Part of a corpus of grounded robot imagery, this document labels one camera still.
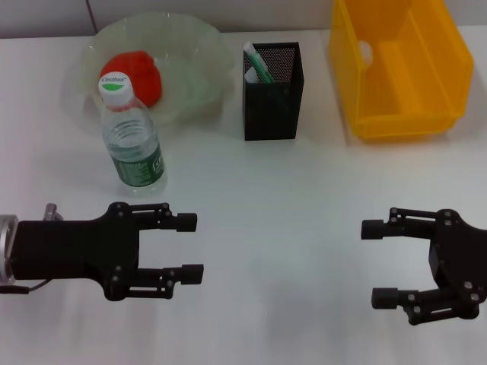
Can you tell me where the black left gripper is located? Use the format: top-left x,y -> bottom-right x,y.
11,201 -> 205,302

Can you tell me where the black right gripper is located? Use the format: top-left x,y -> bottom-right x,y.
361,206 -> 487,326

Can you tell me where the orange fruit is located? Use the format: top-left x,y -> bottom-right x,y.
99,50 -> 164,111

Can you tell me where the clear green-label water bottle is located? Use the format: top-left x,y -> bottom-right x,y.
97,71 -> 168,197

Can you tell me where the green white toothbrush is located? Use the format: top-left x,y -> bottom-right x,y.
243,41 -> 275,84

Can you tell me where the pale green glass fruit bowl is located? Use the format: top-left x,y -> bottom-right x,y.
78,14 -> 234,129

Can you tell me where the black mesh pen holder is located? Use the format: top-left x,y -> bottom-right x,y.
242,41 -> 306,142

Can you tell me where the left gripper cable with plug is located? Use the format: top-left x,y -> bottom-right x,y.
0,203 -> 64,295

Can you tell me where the yellow plastic storage bin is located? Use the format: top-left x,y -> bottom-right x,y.
328,0 -> 475,144

